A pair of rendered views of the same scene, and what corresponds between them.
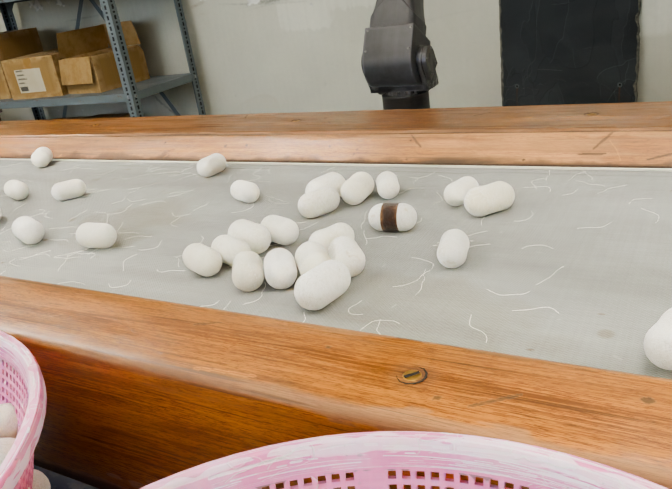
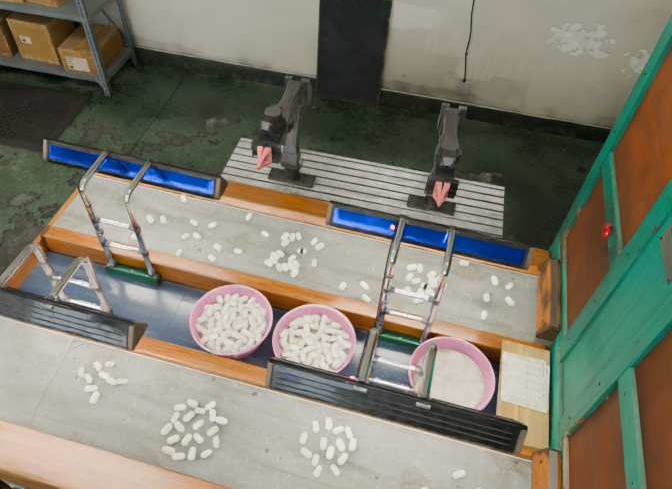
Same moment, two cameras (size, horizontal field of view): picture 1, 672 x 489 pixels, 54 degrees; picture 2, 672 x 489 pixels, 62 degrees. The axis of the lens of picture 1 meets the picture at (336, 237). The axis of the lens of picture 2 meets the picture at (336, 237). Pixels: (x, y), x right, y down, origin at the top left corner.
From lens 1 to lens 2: 1.67 m
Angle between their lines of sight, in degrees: 31
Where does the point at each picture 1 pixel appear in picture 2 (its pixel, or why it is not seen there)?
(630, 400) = (334, 298)
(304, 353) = (298, 291)
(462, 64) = (297, 20)
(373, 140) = (291, 213)
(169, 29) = not seen: outside the picture
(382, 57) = (287, 163)
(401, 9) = (293, 148)
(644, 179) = (348, 238)
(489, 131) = (319, 217)
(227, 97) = (140, 5)
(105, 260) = (243, 258)
